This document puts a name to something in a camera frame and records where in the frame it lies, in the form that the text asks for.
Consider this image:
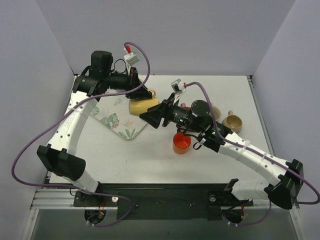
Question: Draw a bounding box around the floral serving tray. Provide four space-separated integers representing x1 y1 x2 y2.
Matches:
90 95 147 140

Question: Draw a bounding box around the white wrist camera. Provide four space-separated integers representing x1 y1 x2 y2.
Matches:
124 51 141 67
170 79 186 102

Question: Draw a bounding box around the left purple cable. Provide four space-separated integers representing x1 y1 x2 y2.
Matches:
11 41 151 228

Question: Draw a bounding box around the orange mug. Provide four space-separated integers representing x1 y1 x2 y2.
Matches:
172 132 192 155

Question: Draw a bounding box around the yellow squat mug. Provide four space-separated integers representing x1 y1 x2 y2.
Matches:
128 88 159 117

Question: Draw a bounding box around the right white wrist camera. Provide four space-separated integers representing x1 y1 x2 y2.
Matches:
170 79 186 102

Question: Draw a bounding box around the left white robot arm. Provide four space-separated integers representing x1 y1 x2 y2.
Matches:
36 50 156 206

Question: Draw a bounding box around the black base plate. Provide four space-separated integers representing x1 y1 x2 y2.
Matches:
73 183 253 221

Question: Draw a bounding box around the pink mug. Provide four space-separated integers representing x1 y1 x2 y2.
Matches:
180 103 191 111

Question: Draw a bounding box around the cream floral tall mug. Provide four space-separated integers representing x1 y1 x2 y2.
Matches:
211 104 222 122

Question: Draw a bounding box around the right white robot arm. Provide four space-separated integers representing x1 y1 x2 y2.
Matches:
139 94 304 210

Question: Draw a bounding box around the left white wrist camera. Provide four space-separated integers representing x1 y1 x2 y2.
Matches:
124 51 141 67

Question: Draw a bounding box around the beige round mug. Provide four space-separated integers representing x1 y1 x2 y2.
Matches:
222 110 243 134

